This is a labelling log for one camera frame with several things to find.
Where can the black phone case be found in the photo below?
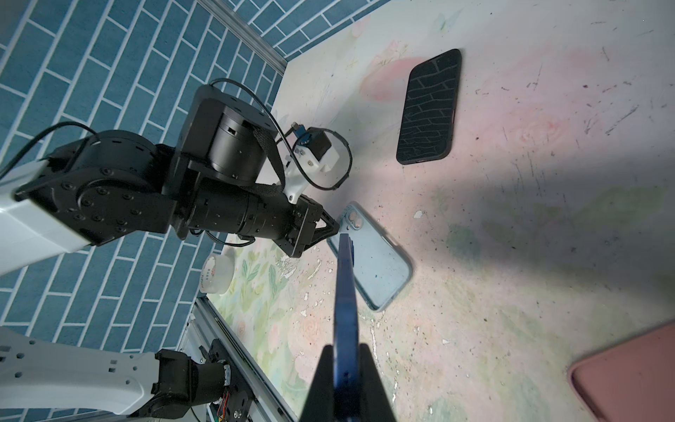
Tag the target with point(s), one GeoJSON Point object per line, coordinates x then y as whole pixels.
{"type": "Point", "coordinates": [428, 120]}

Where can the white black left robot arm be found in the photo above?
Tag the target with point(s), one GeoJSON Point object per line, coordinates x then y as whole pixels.
{"type": "Point", "coordinates": [225, 174]}

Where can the sage green phone case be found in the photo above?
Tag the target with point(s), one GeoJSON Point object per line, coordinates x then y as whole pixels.
{"type": "Point", "coordinates": [381, 267]}

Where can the aluminium frame post left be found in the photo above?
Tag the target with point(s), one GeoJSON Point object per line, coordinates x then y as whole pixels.
{"type": "Point", "coordinates": [245, 33]}

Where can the white tape roll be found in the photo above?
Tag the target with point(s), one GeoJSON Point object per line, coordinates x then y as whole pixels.
{"type": "Point", "coordinates": [217, 274]}

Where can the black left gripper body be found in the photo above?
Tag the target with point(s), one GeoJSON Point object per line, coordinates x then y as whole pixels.
{"type": "Point", "coordinates": [230, 209]}

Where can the dusty pink phone case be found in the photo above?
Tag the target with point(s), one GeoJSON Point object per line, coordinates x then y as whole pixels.
{"type": "Point", "coordinates": [631, 381]}

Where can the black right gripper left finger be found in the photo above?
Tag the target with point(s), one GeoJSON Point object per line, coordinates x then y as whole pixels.
{"type": "Point", "coordinates": [319, 405]}

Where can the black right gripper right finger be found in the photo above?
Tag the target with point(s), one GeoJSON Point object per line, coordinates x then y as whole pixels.
{"type": "Point", "coordinates": [374, 403]}

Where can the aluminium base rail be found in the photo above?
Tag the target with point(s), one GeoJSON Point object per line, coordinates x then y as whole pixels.
{"type": "Point", "coordinates": [237, 364]}

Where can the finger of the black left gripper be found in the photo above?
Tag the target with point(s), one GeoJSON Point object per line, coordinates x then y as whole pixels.
{"type": "Point", "coordinates": [325, 227]}

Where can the blue smartphone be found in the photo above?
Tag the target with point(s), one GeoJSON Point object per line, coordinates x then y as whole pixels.
{"type": "Point", "coordinates": [346, 361]}

